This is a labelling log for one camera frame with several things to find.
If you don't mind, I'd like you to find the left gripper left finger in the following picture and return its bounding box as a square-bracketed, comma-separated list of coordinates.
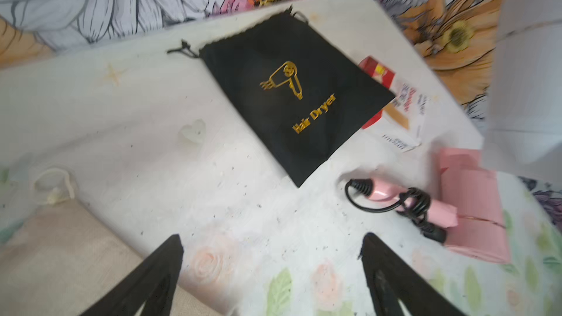
[82, 234, 184, 315]

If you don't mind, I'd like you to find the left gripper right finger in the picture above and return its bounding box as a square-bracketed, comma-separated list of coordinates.
[359, 233, 462, 315]

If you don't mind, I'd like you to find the beige cloth bag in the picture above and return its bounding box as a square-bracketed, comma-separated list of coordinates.
[0, 166, 225, 316]

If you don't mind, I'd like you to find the pink hair dryer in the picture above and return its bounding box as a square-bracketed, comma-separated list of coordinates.
[344, 148, 512, 264]

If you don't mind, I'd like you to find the black hair dryer pouch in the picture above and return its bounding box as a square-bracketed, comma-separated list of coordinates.
[177, 9, 395, 186]

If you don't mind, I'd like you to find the red white bandage box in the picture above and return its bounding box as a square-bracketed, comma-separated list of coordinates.
[359, 56, 430, 152]

